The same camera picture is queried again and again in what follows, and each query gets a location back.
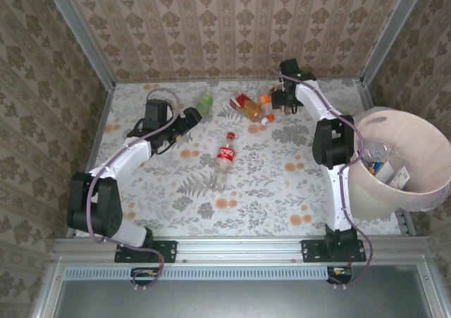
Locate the aluminium frame post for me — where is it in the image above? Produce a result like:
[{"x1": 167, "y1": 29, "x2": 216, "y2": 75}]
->
[
  {"x1": 41, "y1": 0, "x2": 116, "y2": 88},
  {"x1": 361, "y1": 0, "x2": 429, "y2": 85}
]

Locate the floral patterned table cover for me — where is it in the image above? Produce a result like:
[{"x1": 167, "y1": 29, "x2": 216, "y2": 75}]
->
[{"x1": 73, "y1": 80, "x2": 402, "y2": 238}]

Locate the grey slotted cable duct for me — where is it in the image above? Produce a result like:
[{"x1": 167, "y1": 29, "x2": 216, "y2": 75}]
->
[{"x1": 64, "y1": 264, "x2": 328, "y2": 282}]

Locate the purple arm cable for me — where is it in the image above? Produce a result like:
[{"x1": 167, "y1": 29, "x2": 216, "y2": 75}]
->
[
  {"x1": 278, "y1": 63, "x2": 374, "y2": 291},
  {"x1": 85, "y1": 87, "x2": 183, "y2": 293}
]

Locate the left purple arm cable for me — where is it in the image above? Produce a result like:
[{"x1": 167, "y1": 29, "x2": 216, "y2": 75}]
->
[{"x1": 85, "y1": 87, "x2": 183, "y2": 293}]

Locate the round beige bin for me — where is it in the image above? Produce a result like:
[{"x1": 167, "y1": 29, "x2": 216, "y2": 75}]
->
[{"x1": 347, "y1": 106, "x2": 451, "y2": 222}]

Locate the small black connector box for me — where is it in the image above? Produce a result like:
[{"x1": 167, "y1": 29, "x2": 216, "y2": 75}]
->
[
  {"x1": 130, "y1": 267, "x2": 160, "y2": 280},
  {"x1": 326, "y1": 265, "x2": 353, "y2": 284}
]

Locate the red label cola bottle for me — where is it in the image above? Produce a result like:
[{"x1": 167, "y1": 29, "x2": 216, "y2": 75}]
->
[{"x1": 210, "y1": 130, "x2": 237, "y2": 192}]

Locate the grey metal panel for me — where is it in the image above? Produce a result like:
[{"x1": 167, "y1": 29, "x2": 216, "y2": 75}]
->
[{"x1": 33, "y1": 279, "x2": 441, "y2": 318}]

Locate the orange label plastic bottle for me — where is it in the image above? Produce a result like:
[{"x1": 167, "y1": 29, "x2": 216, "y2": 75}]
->
[{"x1": 257, "y1": 91, "x2": 276, "y2": 121}]

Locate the brown label plastic bottle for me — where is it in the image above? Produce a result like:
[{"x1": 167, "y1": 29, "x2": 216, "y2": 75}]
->
[{"x1": 268, "y1": 83, "x2": 297, "y2": 116}]

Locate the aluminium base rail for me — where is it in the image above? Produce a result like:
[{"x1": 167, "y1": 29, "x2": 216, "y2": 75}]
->
[{"x1": 174, "y1": 239, "x2": 304, "y2": 264}]

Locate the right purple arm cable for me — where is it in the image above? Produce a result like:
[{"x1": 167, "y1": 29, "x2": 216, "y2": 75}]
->
[{"x1": 278, "y1": 63, "x2": 374, "y2": 291}]

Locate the green label plastic bottle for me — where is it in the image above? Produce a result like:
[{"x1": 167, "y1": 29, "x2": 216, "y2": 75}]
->
[{"x1": 195, "y1": 92, "x2": 214, "y2": 116}]

